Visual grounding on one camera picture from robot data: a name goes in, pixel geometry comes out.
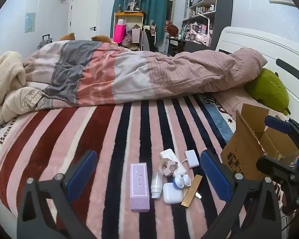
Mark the brown round ornament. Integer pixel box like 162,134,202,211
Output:
167,24,179,36

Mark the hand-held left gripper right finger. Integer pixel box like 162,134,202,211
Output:
200,150,282,239

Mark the dark desk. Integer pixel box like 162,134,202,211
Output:
166,36,187,55

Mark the yellow shelf rack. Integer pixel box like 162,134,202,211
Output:
114,12,144,51

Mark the beige tape roll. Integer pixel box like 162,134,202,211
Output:
159,157,177,177

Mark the grey suitcase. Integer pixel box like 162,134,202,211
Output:
37,34,53,50

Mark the white charger block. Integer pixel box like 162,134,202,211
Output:
160,149,187,175

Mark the white bed headboard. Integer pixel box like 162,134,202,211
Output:
215,26,299,140

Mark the beige padded coat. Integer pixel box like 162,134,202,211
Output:
0,87,46,127

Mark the pink grey patchwork quilt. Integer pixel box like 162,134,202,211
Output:
23,40,268,109

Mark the brown cardboard box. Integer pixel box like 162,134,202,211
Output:
220,103,299,181

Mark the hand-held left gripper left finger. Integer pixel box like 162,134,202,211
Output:
17,150,99,239

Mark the white door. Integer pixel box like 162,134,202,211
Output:
71,0,100,41

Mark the purple rectangular box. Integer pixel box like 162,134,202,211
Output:
130,163,150,213

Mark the pink ribbed pillow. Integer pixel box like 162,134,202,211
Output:
213,90,269,120

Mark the green plush pillow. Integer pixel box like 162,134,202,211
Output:
244,68,289,115

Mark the gold rectangular box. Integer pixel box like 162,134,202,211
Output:
181,175,203,208

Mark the glass display case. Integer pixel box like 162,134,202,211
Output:
123,0,142,12

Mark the blue wall poster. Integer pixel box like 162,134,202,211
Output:
25,13,36,33

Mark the teal curtain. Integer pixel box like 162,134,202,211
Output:
110,0,169,48

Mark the striped plush blanket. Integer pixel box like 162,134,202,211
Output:
0,92,272,239

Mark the small white bottle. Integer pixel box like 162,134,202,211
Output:
151,172,163,199

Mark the blue and white round gadget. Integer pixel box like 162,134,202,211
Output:
173,174,192,188

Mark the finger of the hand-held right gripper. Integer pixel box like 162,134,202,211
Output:
256,152,299,181
265,115,299,155

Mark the grey chair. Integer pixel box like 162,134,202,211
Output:
143,28,156,51

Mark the dark grey bookshelf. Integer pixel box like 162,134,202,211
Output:
183,0,233,51

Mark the pink gift bag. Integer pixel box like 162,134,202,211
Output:
113,25,127,43

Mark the white earbuds case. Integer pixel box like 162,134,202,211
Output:
163,182,183,204

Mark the cream fleece blanket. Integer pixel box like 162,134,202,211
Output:
0,51,27,105

